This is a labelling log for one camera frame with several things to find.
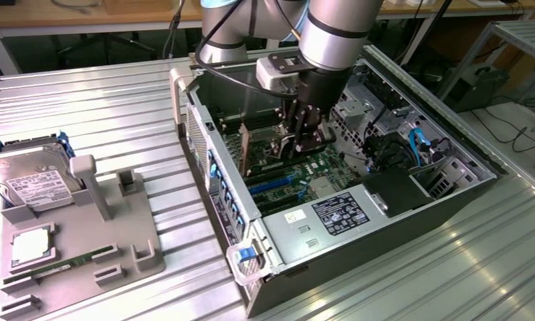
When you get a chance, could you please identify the open black PC case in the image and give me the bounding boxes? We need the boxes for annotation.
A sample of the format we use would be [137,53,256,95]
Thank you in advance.
[168,43,512,318]

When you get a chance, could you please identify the blue expansion slot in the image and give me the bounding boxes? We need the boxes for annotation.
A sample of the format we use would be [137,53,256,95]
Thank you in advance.
[248,173,296,195]

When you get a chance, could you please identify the silver CPU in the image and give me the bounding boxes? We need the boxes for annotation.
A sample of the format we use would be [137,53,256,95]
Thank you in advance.
[9,229,54,265]

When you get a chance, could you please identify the green RAM stick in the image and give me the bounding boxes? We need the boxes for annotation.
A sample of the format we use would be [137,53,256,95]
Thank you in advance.
[2,248,117,279]

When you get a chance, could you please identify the blue SATA wire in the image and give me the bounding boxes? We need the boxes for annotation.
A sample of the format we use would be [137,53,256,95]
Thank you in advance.
[407,128,431,167]

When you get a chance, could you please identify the metal disk bay cage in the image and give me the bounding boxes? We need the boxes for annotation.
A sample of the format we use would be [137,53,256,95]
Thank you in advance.
[329,59,414,144]

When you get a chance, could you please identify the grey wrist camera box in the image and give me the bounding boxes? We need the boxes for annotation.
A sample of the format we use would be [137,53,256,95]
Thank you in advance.
[253,52,319,98]

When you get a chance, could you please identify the grey power supply unit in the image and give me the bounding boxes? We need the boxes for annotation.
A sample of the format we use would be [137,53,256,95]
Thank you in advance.
[259,185,389,269]

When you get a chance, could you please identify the beige case handle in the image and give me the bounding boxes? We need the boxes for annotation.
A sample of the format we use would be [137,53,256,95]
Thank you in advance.
[168,66,203,125]

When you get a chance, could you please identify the clear case handle blue latch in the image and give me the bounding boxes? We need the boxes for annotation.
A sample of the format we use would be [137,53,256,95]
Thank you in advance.
[225,245,269,288]

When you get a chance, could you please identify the graphics card with brown edge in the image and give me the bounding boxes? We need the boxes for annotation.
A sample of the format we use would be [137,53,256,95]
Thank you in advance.
[237,113,256,178]

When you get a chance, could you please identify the dark box on floor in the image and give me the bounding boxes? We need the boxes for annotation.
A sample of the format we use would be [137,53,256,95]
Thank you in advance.
[452,65,512,113]

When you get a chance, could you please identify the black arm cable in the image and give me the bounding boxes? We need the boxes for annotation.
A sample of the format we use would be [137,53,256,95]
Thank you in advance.
[195,0,300,100]

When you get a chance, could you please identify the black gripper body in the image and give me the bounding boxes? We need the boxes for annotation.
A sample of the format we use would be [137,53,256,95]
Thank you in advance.
[292,66,353,110]

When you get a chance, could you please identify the green motherboard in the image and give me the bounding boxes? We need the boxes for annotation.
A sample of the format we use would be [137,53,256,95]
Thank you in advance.
[217,110,371,217]

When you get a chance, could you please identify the grey wire bundle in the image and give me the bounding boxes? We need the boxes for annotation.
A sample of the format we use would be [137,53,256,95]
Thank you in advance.
[426,136,454,167]

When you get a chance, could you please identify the silver hard disk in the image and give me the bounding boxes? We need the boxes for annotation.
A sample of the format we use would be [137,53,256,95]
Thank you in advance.
[0,142,84,213]

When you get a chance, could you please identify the black floor cables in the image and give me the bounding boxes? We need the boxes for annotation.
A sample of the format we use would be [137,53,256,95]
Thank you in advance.
[470,95,535,193]

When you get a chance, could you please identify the aluminium frame table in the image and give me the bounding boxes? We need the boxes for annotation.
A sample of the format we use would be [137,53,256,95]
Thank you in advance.
[436,18,535,101]

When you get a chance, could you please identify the black plastic air shroud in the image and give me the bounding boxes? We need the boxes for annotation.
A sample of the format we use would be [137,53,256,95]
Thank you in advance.
[361,166,434,219]

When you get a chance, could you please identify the thin hanging black cable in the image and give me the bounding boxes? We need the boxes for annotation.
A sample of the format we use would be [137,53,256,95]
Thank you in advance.
[161,0,187,60]

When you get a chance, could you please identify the grey parts rack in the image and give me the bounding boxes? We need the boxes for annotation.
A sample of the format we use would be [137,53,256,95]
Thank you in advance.
[0,154,168,321]

